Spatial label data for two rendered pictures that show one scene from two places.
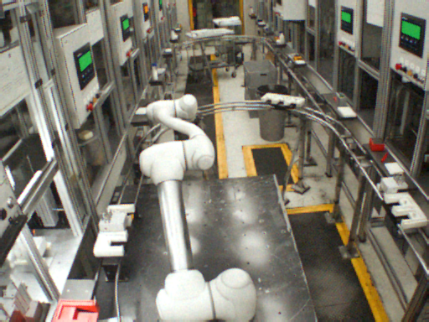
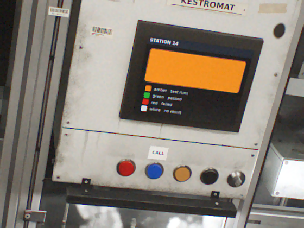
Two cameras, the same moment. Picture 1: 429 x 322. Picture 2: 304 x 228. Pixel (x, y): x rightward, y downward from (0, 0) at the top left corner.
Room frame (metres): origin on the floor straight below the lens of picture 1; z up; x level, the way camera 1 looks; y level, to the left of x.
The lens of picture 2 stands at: (0.32, -0.50, 2.03)
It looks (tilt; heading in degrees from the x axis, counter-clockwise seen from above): 21 degrees down; 76
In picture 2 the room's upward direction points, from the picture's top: 12 degrees clockwise
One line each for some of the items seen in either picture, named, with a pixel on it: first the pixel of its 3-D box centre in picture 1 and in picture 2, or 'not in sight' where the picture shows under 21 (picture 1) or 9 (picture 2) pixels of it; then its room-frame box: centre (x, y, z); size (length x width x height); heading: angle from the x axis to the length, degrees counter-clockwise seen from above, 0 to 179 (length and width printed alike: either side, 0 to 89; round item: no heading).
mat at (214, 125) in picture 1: (201, 93); not in sight; (5.77, 0.09, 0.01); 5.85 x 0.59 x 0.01; 179
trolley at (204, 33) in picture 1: (211, 52); not in sight; (6.71, -0.14, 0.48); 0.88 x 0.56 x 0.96; 107
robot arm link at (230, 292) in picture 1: (234, 293); not in sight; (0.94, -0.04, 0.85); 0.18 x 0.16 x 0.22; 97
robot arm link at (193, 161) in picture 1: (199, 154); not in sight; (1.38, 0.06, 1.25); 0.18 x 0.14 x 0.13; 7
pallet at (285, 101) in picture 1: (282, 102); not in sight; (2.96, -0.66, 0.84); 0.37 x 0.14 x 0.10; 57
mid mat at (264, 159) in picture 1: (271, 165); not in sight; (3.29, -0.62, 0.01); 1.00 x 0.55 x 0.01; 179
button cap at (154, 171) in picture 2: not in sight; (154, 170); (0.68, 0.66, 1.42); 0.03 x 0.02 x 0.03; 179
